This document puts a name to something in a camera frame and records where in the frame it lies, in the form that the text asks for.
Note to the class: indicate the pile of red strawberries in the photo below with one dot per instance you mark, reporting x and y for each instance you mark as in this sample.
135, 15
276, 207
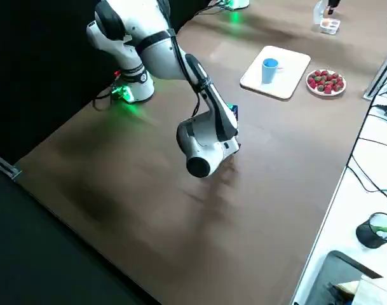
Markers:
326, 81

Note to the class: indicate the cardboard box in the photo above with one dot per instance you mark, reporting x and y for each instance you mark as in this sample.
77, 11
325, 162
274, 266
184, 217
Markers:
377, 292

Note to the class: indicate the blue cup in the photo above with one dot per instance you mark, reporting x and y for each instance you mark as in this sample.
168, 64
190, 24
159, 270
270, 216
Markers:
269, 73

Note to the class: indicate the blue white milk carton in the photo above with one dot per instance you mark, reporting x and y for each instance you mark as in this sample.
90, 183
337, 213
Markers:
234, 110

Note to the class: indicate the black flat tray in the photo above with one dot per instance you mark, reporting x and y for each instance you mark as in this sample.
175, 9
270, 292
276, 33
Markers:
339, 276

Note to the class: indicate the clear plastic egg carton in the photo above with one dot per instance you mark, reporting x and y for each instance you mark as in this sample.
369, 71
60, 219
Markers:
331, 28

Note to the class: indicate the brown egg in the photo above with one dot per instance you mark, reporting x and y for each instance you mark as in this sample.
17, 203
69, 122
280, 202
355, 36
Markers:
325, 22

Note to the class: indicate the aluminium corner profile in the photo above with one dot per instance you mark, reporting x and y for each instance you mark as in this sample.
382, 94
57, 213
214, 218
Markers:
5, 165

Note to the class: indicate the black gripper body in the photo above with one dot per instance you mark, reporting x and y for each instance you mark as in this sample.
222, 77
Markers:
238, 148
333, 4

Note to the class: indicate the white round plate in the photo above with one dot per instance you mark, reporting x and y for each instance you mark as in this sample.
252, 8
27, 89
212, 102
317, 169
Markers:
326, 93

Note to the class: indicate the aluminium frame post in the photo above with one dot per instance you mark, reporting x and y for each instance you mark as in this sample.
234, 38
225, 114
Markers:
380, 73

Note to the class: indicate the white rectangular tray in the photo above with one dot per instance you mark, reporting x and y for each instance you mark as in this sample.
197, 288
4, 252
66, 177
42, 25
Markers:
288, 76

